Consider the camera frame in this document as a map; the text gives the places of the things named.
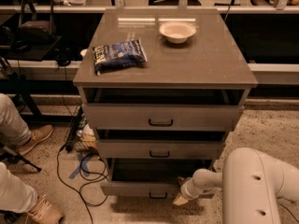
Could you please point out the tan boot upper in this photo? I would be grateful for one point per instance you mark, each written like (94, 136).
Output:
(37, 136)

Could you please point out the grey middle drawer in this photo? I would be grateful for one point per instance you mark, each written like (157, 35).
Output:
(160, 150)

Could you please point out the white bowl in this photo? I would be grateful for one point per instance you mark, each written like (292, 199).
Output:
(177, 32)

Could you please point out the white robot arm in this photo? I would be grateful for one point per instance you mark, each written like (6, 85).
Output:
(251, 183)

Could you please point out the blue tape cross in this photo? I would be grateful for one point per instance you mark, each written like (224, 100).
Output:
(82, 167)

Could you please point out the grey top drawer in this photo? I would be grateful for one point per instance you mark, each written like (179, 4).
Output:
(212, 118)

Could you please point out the black wire basket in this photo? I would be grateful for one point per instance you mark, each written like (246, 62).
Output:
(76, 138)

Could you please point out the black bag on shelf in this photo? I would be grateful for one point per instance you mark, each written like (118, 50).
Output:
(35, 31)

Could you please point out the white trouser leg upper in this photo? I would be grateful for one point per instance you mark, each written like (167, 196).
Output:
(14, 131)

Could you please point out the blue chip bag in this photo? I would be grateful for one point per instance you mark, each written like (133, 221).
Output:
(118, 56)

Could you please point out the black headphones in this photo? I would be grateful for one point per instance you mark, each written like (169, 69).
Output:
(63, 57)

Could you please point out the tan boot lower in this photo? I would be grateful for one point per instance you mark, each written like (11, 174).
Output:
(45, 212)

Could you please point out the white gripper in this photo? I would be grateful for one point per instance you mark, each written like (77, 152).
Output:
(189, 191)

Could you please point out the black tripod leg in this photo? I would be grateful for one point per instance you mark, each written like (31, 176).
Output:
(11, 153)

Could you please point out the grey bottom drawer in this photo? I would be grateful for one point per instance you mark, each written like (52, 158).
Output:
(152, 178)

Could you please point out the white trouser leg lower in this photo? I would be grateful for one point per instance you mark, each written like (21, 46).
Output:
(15, 195)

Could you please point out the grey drawer cabinet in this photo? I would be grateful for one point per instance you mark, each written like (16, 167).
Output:
(207, 69)

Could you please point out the white trouser leg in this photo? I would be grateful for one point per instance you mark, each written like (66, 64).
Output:
(15, 195)
(14, 131)

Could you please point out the grey drawer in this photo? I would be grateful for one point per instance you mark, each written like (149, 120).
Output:
(160, 150)
(152, 178)
(212, 118)

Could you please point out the tan boot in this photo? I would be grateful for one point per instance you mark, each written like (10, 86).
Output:
(37, 136)
(45, 212)

